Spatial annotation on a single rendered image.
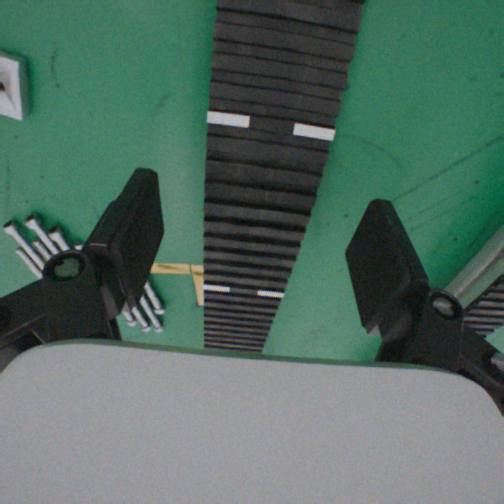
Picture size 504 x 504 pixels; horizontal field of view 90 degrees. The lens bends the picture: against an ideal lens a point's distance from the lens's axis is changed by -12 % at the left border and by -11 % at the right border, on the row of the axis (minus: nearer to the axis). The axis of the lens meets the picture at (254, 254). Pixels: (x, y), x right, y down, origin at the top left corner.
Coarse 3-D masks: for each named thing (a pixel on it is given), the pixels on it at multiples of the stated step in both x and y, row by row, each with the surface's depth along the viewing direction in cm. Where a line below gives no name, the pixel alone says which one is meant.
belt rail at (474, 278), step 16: (496, 240) 18; (480, 256) 19; (496, 256) 18; (464, 272) 20; (480, 272) 20; (496, 272) 17; (448, 288) 22; (464, 288) 21; (480, 288) 19; (464, 304) 20
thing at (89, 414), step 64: (0, 384) 4; (64, 384) 4; (128, 384) 4; (192, 384) 4; (256, 384) 5; (320, 384) 5; (384, 384) 5; (448, 384) 5; (0, 448) 3; (64, 448) 3; (128, 448) 4; (192, 448) 4; (256, 448) 4; (320, 448) 4; (384, 448) 4; (448, 448) 4
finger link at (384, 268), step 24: (384, 216) 9; (360, 240) 11; (384, 240) 9; (408, 240) 9; (360, 264) 10; (384, 264) 9; (408, 264) 8; (360, 288) 10; (384, 288) 9; (408, 288) 8; (360, 312) 10; (384, 312) 9; (408, 312) 8; (384, 336) 9; (480, 336) 7; (480, 360) 7
